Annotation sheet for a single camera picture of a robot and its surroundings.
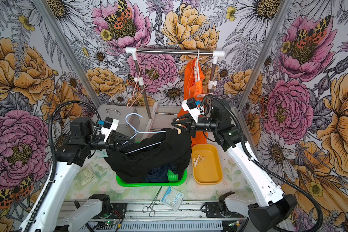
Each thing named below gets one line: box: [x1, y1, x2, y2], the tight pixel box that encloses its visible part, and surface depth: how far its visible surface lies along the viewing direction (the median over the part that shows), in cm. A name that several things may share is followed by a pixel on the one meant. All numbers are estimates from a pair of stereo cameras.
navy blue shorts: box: [145, 163, 178, 184], surface depth 83 cm
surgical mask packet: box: [159, 186, 186, 213], surface depth 79 cm
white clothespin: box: [193, 154, 206, 168], surface depth 93 cm
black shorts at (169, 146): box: [104, 128, 192, 184], surface depth 69 cm
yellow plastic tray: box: [191, 144, 223, 186], surface depth 93 cm
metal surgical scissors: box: [142, 185, 163, 218], surface depth 77 cm
